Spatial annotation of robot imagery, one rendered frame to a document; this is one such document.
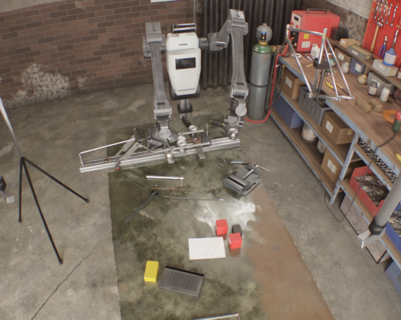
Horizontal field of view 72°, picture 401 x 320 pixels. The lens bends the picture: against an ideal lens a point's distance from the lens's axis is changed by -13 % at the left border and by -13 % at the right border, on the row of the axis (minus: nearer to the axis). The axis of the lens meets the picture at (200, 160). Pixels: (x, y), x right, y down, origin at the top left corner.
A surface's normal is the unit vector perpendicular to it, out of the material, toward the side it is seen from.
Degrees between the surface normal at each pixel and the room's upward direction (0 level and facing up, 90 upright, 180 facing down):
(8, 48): 90
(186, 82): 90
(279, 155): 0
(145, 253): 0
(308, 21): 90
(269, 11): 89
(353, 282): 0
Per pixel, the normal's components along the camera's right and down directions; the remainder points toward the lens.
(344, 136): 0.23, 0.67
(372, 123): 0.00, -0.76
